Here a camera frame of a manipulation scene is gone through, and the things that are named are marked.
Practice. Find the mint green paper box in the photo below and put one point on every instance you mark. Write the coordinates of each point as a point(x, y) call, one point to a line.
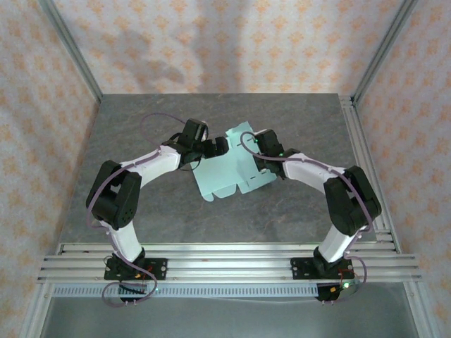
point(225, 176)

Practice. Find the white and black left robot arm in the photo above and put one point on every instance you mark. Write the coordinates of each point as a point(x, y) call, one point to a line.
point(123, 243)

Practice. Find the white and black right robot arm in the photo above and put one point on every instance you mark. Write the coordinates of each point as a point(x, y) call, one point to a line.
point(334, 243)

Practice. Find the black base connector board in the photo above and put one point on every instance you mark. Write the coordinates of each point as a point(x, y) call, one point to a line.
point(334, 290)

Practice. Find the aluminium side rail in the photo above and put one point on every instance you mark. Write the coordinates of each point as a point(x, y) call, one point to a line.
point(356, 141)

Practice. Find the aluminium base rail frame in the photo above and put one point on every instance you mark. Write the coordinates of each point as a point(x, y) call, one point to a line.
point(229, 262)

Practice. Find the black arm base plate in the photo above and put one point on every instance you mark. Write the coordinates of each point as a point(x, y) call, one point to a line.
point(301, 269)
point(158, 269)

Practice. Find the aluminium corner post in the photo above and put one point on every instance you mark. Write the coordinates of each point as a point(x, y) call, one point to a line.
point(75, 56)
point(380, 53)

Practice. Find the aluminium frame leg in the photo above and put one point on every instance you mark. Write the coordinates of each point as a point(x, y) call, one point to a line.
point(37, 310)
point(421, 310)

